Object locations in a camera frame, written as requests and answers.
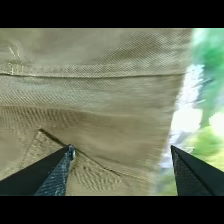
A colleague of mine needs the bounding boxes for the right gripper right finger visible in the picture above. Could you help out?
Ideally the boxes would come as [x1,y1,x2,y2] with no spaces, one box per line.
[170,144,224,197]

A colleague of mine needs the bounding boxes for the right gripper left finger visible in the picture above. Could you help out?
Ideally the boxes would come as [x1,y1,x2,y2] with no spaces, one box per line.
[0,144,77,197]

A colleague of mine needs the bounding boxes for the khaki pants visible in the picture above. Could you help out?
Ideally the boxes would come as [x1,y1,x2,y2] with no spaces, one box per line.
[0,27,194,197]

